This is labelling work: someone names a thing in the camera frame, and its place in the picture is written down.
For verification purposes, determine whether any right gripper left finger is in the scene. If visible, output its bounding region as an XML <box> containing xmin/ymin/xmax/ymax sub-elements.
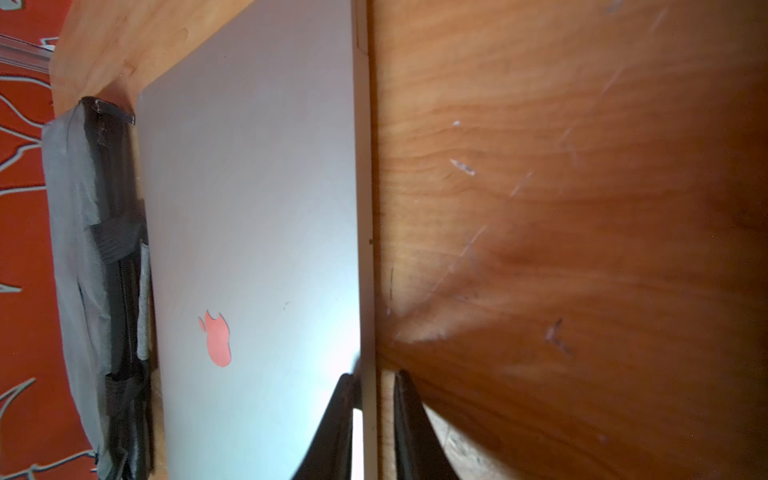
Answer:
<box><xmin>293</xmin><ymin>373</ymin><xmax>360</xmax><ymax>480</ymax></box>

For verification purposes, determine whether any silver laptop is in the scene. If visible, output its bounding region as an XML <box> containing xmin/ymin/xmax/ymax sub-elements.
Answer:
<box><xmin>136</xmin><ymin>1</ymin><xmax>379</xmax><ymax>479</ymax></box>

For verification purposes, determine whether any grey zippered laptop bag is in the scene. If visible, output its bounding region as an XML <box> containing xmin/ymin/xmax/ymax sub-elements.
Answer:
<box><xmin>42</xmin><ymin>96</ymin><xmax>152</xmax><ymax>479</ymax></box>

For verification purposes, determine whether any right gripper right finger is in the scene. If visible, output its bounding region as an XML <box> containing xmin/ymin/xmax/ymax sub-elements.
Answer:
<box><xmin>393</xmin><ymin>370</ymin><xmax>459</xmax><ymax>480</ymax></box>

